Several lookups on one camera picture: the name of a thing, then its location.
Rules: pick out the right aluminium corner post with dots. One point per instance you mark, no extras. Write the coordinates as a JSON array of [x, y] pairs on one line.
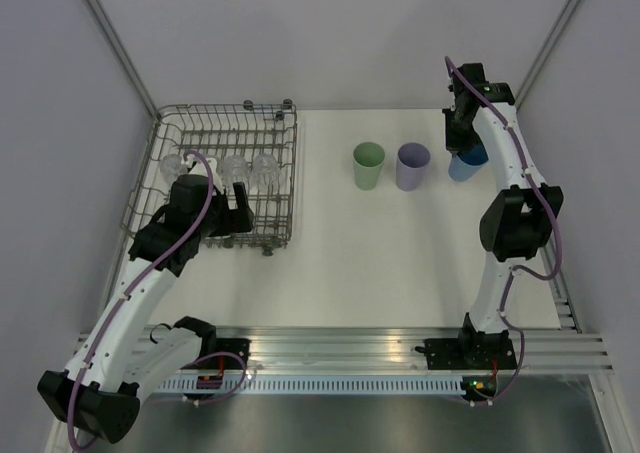
[[552, 40]]

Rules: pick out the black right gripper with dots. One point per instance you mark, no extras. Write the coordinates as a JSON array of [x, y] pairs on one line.
[[453, 143]]

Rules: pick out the left aluminium corner post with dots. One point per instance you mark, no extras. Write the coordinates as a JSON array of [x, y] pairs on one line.
[[115, 44]]

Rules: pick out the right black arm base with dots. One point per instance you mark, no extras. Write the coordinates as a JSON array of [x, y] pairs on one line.
[[452, 354]]

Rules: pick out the aluminium front rail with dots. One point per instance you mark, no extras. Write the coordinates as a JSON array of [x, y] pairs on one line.
[[307, 350]]

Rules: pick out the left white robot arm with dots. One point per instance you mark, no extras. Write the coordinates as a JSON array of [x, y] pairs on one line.
[[102, 388]]

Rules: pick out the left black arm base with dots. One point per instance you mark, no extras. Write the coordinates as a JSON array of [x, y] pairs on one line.
[[238, 346]]

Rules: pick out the clear glass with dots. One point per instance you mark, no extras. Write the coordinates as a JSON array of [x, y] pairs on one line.
[[235, 169], [265, 170], [171, 167]]

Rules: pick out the green plastic cup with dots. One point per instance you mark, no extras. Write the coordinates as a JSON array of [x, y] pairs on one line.
[[368, 161]]

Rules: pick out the grey wire dish rack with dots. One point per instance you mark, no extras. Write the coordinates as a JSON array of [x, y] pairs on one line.
[[252, 143]]

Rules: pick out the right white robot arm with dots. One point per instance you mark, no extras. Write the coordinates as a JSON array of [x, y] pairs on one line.
[[519, 222]]

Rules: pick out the blue plastic cup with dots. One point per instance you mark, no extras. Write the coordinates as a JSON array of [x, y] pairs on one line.
[[464, 165]]

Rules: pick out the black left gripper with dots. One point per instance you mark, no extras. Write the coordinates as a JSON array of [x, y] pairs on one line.
[[235, 220]]

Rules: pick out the purple plastic cup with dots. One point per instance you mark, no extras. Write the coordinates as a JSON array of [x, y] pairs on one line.
[[412, 161]]

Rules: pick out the white slotted cable duct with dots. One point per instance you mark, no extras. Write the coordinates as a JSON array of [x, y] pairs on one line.
[[263, 384]]

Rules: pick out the aluminium corner post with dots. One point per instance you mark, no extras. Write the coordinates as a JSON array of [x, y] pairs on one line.
[[115, 44], [552, 40]]

